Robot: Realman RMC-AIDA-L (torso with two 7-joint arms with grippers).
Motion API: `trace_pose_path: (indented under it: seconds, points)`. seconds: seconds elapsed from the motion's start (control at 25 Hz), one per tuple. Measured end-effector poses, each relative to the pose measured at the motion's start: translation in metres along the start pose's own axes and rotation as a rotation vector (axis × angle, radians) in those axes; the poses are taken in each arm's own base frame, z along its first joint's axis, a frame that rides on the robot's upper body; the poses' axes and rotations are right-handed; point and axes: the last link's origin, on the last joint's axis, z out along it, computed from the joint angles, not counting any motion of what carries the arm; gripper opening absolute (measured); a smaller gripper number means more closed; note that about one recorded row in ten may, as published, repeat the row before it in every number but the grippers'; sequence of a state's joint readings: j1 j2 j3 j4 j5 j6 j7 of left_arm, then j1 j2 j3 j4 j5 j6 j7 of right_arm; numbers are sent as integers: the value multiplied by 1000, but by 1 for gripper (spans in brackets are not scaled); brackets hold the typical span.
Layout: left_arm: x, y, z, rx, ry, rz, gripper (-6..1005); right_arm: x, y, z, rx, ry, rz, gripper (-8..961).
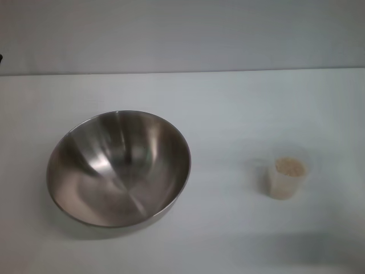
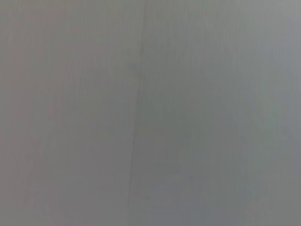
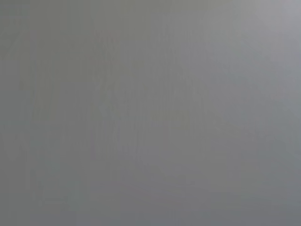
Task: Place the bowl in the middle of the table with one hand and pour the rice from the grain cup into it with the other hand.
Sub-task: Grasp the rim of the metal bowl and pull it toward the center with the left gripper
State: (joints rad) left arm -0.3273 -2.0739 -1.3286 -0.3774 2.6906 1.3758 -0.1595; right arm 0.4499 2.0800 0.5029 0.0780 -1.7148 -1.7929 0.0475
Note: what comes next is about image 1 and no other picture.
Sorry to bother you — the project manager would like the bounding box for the stainless steel mixing bowl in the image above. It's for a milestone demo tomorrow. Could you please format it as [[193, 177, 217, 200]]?
[[46, 110, 192, 229]]

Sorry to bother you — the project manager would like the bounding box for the uncooked white rice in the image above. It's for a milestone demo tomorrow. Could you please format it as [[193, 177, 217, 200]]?
[[269, 156, 306, 200]]

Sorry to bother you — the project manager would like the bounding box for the translucent plastic measuring cup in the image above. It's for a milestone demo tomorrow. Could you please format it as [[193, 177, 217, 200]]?
[[254, 146, 311, 200]]

